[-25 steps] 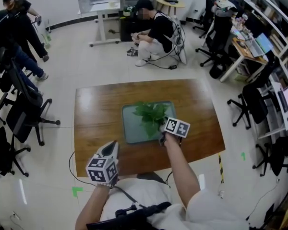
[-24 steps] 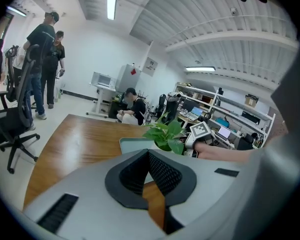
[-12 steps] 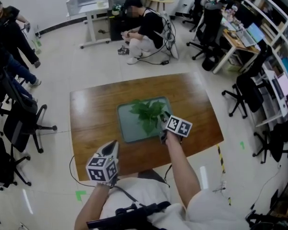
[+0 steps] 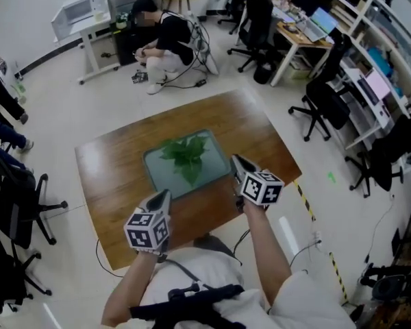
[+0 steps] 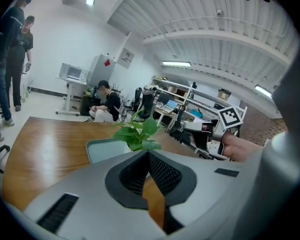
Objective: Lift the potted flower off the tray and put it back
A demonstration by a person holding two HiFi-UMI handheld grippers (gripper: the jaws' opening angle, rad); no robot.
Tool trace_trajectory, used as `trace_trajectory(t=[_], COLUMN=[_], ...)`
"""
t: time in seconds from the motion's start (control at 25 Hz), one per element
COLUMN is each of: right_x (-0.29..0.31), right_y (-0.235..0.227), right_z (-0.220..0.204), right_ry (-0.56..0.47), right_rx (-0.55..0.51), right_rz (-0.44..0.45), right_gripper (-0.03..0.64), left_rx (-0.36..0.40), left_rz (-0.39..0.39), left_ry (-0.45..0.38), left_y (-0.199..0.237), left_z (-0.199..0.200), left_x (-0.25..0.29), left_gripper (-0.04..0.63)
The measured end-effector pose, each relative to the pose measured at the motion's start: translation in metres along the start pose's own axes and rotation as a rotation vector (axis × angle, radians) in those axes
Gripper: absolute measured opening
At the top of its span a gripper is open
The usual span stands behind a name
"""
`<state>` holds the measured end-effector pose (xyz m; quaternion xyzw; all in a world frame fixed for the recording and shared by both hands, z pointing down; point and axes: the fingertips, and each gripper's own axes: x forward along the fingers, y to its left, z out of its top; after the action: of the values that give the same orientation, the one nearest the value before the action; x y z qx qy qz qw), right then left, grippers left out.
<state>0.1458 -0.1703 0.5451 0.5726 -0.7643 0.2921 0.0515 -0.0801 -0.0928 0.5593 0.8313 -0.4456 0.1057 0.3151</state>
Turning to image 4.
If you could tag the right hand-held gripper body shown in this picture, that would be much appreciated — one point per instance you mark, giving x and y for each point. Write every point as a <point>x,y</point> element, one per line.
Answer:
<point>260,188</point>

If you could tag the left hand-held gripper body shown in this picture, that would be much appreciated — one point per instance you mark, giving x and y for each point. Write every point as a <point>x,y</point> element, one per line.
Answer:
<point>144,231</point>

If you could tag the grey-green rectangular tray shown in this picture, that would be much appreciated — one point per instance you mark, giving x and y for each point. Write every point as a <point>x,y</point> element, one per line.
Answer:
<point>215,163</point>

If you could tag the green potted plant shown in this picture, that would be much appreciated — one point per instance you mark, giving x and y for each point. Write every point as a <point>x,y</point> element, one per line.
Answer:
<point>186,156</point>

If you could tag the person's right forearm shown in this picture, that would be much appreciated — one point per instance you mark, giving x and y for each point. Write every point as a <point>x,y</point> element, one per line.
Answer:
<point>265,249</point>

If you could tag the person's left forearm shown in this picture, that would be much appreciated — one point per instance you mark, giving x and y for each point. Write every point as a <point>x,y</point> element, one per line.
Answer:
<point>123,293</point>

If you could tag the person's left hand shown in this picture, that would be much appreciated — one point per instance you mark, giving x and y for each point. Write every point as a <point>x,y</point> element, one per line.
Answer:
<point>147,251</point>

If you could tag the white power strip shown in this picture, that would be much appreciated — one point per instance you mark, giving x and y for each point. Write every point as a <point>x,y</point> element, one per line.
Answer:
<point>316,238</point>

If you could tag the black office chair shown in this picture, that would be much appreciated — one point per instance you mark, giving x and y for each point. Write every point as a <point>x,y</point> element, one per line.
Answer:
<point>17,207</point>
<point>236,2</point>
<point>3,269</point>
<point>329,101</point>
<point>383,166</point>

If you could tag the black trash bin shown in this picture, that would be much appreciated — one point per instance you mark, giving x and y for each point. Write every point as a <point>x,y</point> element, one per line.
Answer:
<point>263,74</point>

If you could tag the black power adapter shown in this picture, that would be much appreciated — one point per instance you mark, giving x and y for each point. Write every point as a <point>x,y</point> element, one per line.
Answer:
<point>200,83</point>

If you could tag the person's white shirt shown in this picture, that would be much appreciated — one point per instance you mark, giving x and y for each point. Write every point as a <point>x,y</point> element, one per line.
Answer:
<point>305,303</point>

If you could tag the pale storage box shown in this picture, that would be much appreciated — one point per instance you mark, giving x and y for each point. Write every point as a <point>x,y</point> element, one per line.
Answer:
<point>299,70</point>

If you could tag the wooden desk with white legs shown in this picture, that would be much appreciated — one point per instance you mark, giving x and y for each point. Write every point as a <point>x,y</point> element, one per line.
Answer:
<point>301,41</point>

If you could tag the idle hand-held gripper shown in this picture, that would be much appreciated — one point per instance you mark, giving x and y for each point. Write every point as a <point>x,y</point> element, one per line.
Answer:
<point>139,77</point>

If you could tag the laptop with pink screen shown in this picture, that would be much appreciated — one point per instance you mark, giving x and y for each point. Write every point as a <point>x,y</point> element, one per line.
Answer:
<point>376,86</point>

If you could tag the black chair with grey jacket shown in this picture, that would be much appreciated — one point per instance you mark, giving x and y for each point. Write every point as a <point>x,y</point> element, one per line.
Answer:
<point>258,29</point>

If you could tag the black equipment pile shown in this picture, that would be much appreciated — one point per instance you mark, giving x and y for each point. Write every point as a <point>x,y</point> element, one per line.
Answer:
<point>394,286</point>

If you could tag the open silver laptop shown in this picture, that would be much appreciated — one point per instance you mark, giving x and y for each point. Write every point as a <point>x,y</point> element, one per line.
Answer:
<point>320,26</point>

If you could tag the black low cabinet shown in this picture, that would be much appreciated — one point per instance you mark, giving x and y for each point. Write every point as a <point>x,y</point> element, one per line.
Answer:
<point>125,50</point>

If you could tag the white rolling stand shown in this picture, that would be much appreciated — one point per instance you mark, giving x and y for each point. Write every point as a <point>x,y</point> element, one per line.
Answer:
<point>90,53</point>

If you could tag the green plastic item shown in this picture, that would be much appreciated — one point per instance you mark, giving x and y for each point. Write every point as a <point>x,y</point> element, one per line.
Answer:
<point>21,91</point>

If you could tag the white shelving unit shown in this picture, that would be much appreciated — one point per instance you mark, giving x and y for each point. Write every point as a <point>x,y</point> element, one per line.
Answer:
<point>370,12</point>

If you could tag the small potted plant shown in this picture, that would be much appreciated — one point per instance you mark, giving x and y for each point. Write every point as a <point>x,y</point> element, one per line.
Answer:
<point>121,22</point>

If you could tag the white microwave oven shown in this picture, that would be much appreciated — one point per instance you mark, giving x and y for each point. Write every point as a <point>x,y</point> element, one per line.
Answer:
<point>75,12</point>

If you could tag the black chest harness mount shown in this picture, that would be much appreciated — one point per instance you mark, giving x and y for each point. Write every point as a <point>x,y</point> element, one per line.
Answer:
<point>192,307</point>

